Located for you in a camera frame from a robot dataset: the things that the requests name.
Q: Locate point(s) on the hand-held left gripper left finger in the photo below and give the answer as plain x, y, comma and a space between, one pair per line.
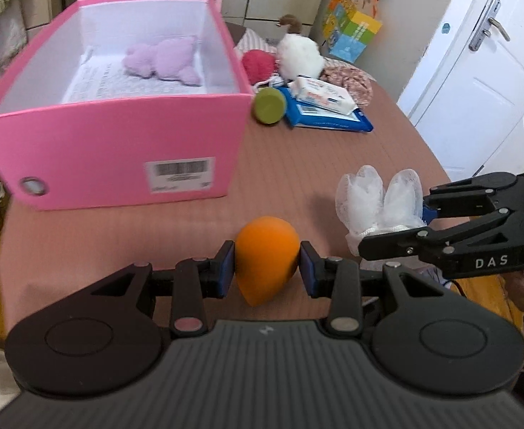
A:
227, 269

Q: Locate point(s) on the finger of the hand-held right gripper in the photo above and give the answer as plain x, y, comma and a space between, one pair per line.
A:
400, 243
467, 192

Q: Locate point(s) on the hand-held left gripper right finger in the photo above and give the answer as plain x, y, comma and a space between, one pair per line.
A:
307, 269

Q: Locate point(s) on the orange makeup sponge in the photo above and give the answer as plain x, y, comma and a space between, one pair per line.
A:
266, 254

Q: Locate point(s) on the pink cardboard box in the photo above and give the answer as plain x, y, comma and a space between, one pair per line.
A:
110, 143

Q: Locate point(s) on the white brown plush toy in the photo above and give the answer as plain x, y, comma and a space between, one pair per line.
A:
298, 56

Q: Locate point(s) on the white door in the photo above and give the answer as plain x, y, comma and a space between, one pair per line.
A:
476, 98

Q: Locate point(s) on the blue wipes packet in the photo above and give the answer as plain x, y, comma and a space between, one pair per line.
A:
329, 120

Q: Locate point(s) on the pink floral cloth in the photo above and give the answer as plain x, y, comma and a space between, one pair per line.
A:
353, 82

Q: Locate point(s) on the white wipes packet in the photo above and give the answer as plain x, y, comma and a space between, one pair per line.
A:
322, 94

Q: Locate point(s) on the colourful cardboard box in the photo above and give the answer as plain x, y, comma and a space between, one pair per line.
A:
349, 31

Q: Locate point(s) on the red fluffy ball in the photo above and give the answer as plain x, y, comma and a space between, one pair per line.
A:
258, 66

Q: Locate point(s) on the purple plush toy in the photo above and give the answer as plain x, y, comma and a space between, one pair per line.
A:
163, 60

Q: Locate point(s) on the printed paper sheet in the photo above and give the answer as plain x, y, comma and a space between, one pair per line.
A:
105, 82

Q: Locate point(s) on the striped cloth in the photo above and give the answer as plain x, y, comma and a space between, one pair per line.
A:
255, 39

